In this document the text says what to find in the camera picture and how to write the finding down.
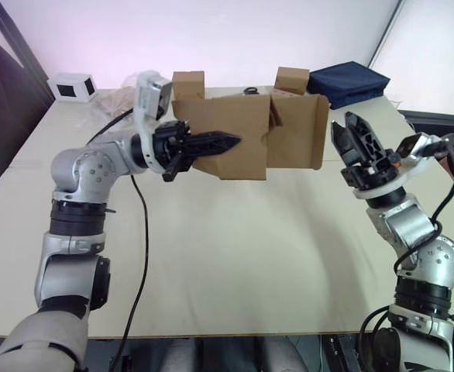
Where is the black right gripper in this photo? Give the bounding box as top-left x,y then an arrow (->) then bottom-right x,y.
329,111 -> 403,191

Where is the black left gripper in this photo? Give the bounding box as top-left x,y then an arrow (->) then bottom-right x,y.
152,119 -> 242,184

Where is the navy blue fabric box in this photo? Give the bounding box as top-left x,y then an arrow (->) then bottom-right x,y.
308,60 -> 391,111

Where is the small brown cardboard box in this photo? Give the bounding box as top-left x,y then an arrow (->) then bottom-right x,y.
171,70 -> 206,102
273,66 -> 311,97

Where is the grey slanted pole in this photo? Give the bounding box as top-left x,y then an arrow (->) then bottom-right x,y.
366,0 -> 405,70

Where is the crumpled clear plastic bag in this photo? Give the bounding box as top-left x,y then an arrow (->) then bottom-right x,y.
90,72 -> 143,126

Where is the white cube with black squares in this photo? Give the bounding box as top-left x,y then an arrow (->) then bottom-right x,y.
47,71 -> 98,104

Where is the dark maroon chair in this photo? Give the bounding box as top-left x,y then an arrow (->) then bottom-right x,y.
0,37 -> 57,203

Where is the black slanted pole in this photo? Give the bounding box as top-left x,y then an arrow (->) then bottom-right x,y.
0,0 -> 57,106

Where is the grey rounded shape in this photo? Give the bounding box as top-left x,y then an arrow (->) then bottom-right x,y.
259,336 -> 302,372

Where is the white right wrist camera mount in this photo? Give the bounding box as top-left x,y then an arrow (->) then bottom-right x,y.
352,133 -> 454,202

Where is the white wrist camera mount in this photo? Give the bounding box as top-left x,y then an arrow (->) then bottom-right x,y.
132,70 -> 174,174
352,133 -> 454,202

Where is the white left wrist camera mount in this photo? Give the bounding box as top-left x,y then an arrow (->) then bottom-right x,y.
132,70 -> 174,174

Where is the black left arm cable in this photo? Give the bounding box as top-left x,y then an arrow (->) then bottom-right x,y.
85,108 -> 151,372

